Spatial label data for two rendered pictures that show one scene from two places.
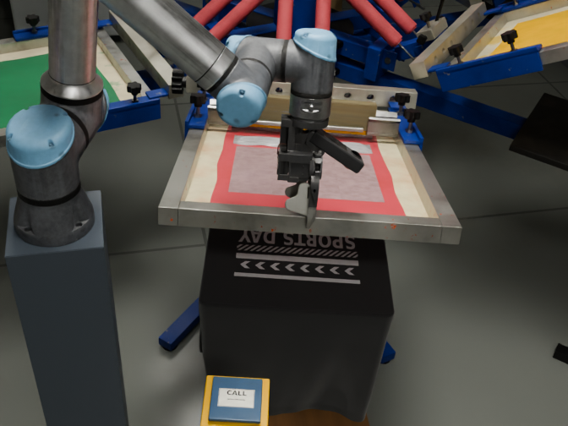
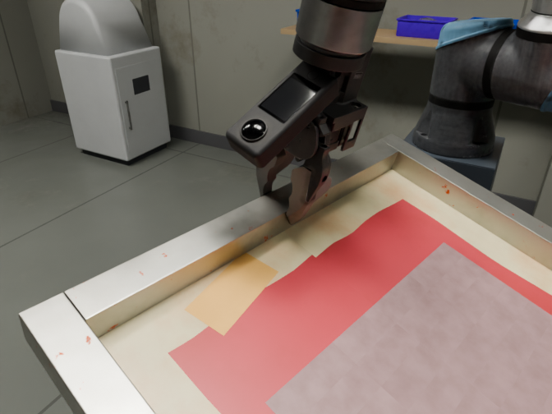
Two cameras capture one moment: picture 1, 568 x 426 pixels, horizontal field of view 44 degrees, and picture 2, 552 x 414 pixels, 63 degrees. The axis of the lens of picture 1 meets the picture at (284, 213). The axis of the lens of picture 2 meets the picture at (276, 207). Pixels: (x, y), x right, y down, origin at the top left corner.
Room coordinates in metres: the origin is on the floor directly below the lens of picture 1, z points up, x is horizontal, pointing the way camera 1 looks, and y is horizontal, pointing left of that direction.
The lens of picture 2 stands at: (1.39, -0.39, 1.53)
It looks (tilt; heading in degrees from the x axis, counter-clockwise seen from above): 29 degrees down; 136
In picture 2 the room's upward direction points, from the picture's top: straight up
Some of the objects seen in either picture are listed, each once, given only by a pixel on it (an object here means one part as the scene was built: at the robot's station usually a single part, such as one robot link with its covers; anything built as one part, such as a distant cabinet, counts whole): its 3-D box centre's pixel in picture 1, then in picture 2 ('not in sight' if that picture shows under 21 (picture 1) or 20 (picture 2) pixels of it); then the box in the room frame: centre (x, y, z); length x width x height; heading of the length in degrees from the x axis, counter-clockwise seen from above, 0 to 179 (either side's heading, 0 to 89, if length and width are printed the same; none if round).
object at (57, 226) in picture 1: (51, 201); (456, 119); (1.03, 0.45, 1.25); 0.15 x 0.15 x 0.10
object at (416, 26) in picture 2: not in sight; (426, 26); (0.05, 2.09, 1.17); 0.29 x 0.20 x 0.10; 17
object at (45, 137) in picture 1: (44, 150); (473, 57); (1.04, 0.45, 1.37); 0.13 x 0.12 x 0.14; 175
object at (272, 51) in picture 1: (255, 62); not in sight; (1.11, 0.07, 1.54); 0.11 x 0.11 x 0.08; 85
